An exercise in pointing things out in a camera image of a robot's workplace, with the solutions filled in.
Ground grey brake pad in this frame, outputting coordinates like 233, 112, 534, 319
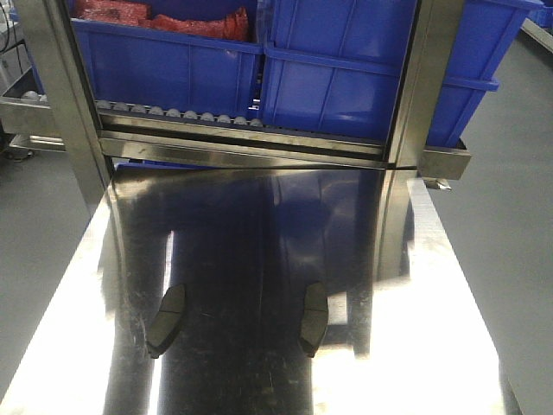
299, 282, 329, 358
145, 284, 186, 359

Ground right blue plastic bin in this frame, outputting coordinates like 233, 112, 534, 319
261, 1, 543, 148

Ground blue plastic bin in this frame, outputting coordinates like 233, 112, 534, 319
67, 1, 263, 118
261, 1, 543, 148

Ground red mesh bags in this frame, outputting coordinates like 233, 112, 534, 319
72, 1, 249, 42

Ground left blue plastic bin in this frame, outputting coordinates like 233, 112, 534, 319
67, 1, 263, 118

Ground grey roller track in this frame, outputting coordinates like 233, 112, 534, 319
95, 99, 264, 129

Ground stainless steel rack frame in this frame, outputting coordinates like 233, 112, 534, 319
1, 1, 471, 210

